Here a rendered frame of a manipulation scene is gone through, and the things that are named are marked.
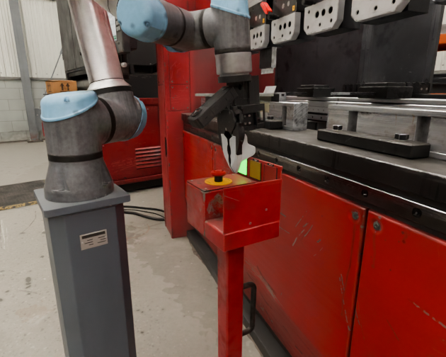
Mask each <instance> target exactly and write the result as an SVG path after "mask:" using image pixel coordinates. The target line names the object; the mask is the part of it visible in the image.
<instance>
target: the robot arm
mask: <svg viewBox="0 0 446 357"><path fill-rule="evenodd" d="M67 1H68V4H69V9H70V12H71V15H72V20H73V23H74V27H75V31H76V36H77V39H78V41H79V47H80V50H81V54H82V57H83V61H84V66H85V68H86V73H87V77H88V81H89V84H90V85H89V88H88V89H87V91H71V92H62V93H54V94H50V95H47V96H45V97H44V98H43V99H42V100H41V102H40V105H41V116H40V117H41V120H42V124H43V129H44V134H45V143H46V148H47V157H48V162H49V165H48V169H47V175H46V179H45V185H44V194H45V199H46V200H48V201H52V202H56V203H78V202H84V201H88V200H95V199H98V198H102V197H104V196H107V195H109V194H111V193H112V192H113V191H114V184H113V179H112V177H111V175H110V172H109V170H108V168H107V166H106V164H105V162H104V159H103V148H102V145H104V144H108V143H112V142H119V141H127V140H129V139H132V138H135V137H137V136H138V135H140V134H141V132H142V131H143V129H144V128H145V125H146V123H147V110H146V108H145V106H144V104H143V102H142V101H140V100H139V98H137V97H136V96H134V94H133V91H132V86H131V85H130V84H128V83H127V82H126V81H125V80H124V79H123V75H122V70H121V67H120V61H119V58H118V53H117V50H116V46H115V41H114V38H113V32H112V29H111V26H110V21H109V17H108V12H109V13H110V14H111V15H113V16H114V17H116V18H117V20H118V23H119V24H120V27H121V29H122V30H123V32H124V33H125V34H127V35H128V36H130V37H132V38H135V39H137V40H139V41H142V42H146V43H156V44H160V45H163V46H164V47H165V48H166V49H167V50H168V51H169V52H187V51H191V50H201V49H207V48H213V47H214V48H215V60H216V70H217V75H219V77H218V83H227V86H223V87H222V88H221V89H220V90H219V91H217V92H216V93H215V94H214V95H213V96H212V97H210V98H209V99H208V100H207V101H206V102H205V103H203V104H202V105H201V106H200V107H199V108H198V109H196V110H195V111H193V112H192V114H191V115H190V116H189V117H188V121H189V122H190V124H191V125H192V126H193V127H194V128H199V129H203V128H204V127H205V126H206V125H208V123H209V122H210V121H211V120H212V119H213V118H215V117H216V116H217V124H218V127H217V129H218V136H219V141H220V144H221V148H222V151H223V152H224V156H225V159H226V161H227V163H228V165H229V167H230V169H231V170H232V171H233V173H235V174H236V173H238V171H239V168H240V166H241V162H242V161H243V160H245V159H248V158H249V157H251V156H253V155H254V154H255V152H256V148H255V147H254V146H253V145H250V144H248V142H247V136H246V134H245V131H244V130H247V131H250V130H255V129H258V128H265V104H264V103H260V94H259V76H258V75H255V76H251V74H249V72H252V61H251V36H250V19H251V17H250V16H249V10H248V0H211V4H210V7H211V8H206V9H202V10H197V11H186V10H185V9H183V8H180V7H178V6H175V5H173V4H171V3H169V2H167V1H164V0H67ZM258 111H263V123H261V119H258Z"/></svg>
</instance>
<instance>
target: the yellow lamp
mask: <svg viewBox="0 0 446 357"><path fill-rule="evenodd" d="M250 177H252V178H255V179H258V180H260V179H261V163H259V162H256V161H252V160H250Z"/></svg>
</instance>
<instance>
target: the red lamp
mask: <svg viewBox="0 0 446 357"><path fill-rule="evenodd" d="M276 170H277V168H275V167H272V166H268V165H265V169H264V181H271V180H275V179H276Z"/></svg>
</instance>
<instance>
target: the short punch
mask: <svg viewBox="0 0 446 357"><path fill-rule="evenodd" d="M276 52H277V47H269V48H266V49H262V50H260V64H259V69H261V74H270V73H273V72H274V68H275V67H276Z"/></svg>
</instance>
